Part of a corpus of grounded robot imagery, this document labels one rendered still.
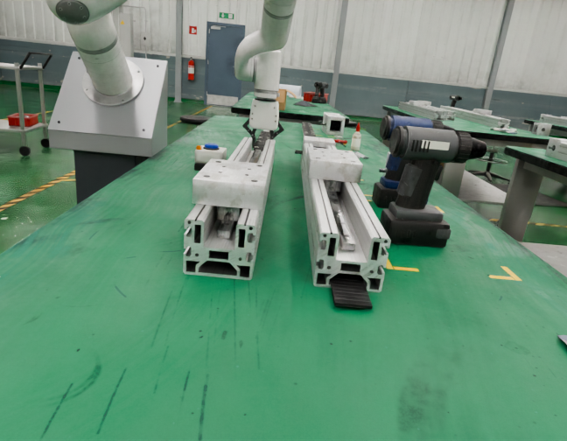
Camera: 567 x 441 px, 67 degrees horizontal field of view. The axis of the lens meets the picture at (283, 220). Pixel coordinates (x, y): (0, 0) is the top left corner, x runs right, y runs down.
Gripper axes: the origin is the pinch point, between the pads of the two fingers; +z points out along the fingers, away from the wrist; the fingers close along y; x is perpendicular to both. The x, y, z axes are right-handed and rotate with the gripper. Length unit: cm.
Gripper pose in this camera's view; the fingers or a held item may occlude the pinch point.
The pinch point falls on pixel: (262, 143)
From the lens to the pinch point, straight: 157.8
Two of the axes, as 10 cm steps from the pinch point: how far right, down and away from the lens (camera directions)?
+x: -0.1, 3.3, -9.5
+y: -10.0, -1.0, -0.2
